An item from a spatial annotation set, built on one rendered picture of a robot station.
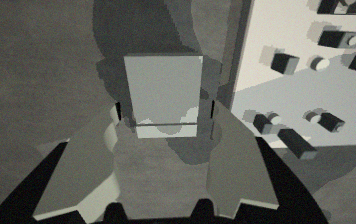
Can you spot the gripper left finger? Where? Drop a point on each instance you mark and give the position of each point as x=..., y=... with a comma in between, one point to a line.
x=75, y=182

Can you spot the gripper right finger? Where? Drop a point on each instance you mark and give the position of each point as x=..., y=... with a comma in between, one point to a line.
x=248, y=180

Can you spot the white fixture plate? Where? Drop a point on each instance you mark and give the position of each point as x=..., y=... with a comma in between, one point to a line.
x=292, y=27

